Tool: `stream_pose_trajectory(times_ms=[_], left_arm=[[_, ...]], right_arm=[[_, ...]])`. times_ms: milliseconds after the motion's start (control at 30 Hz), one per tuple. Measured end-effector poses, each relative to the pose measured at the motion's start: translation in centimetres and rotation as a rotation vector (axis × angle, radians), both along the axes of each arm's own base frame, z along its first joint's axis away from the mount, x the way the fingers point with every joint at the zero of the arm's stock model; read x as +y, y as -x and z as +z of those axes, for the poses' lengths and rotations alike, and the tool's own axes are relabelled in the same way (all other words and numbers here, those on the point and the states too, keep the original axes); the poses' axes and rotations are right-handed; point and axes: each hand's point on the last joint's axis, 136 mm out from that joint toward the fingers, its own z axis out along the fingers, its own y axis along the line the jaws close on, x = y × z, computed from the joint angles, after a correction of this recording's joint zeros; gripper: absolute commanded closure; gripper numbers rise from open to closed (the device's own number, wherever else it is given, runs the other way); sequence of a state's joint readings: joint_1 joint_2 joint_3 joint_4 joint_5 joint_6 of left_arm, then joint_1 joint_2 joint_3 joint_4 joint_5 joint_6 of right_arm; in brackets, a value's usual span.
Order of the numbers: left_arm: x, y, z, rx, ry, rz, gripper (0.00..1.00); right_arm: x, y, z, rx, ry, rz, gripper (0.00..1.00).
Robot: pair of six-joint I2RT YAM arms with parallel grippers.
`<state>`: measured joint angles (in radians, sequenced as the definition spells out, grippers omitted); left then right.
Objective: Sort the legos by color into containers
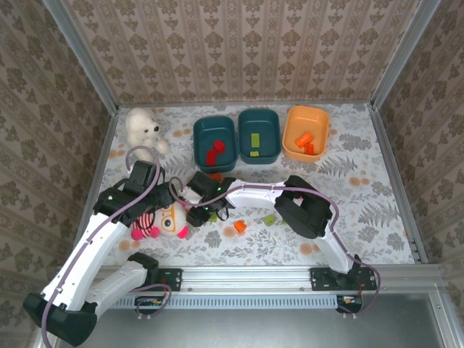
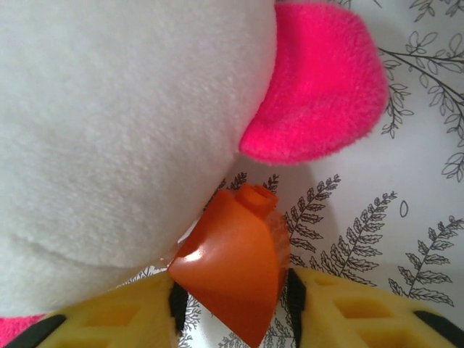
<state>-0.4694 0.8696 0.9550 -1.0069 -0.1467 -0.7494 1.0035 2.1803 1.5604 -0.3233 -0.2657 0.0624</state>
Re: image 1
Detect pink striped plush doll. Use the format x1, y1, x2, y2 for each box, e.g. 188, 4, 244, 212
130, 201, 190, 242

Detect black connector box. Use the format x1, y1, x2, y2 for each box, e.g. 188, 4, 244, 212
336, 295, 363, 315
134, 295, 165, 315

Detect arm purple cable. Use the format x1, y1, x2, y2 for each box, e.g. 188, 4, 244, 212
169, 176, 381, 320
40, 146, 172, 348

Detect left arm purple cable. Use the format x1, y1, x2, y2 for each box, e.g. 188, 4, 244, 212
40, 146, 172, 348

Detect aluminium frame post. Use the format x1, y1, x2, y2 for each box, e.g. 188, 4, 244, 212
42, 0, 120, 112
370, 0, 442, 108

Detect white plush bear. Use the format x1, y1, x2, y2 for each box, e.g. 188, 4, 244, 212
125, 107, 171, 160

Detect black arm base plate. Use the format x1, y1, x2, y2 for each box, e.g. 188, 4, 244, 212
144, 268, 182, 292
310, 267, 378, 291

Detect slotted grey cable duct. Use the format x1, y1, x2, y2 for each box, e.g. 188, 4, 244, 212
108, 294, 340, 310

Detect orange plastic container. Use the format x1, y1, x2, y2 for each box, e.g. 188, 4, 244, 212
281, 104, 331, 163

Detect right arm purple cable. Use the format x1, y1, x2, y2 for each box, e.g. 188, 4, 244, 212
169, 176, 381, 320

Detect teal plastic container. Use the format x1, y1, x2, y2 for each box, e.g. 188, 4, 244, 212
238, 107, 283, 165
191, 115, 239, 174

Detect aluminium table side rail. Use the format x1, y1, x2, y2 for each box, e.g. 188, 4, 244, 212
368, 104, 429, 264
67, 107, 120, 265

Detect steel sheet shelf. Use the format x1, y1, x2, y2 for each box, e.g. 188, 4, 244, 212
32, 293, 464, 348

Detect floral table cover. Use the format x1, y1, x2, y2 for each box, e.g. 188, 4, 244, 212
72, 103, 418, 268

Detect aluminium mounting rail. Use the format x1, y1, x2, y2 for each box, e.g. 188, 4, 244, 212
54, 265, 442, 291

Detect aluminium table end rail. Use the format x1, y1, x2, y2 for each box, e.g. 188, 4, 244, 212
117, 101, 373, 109

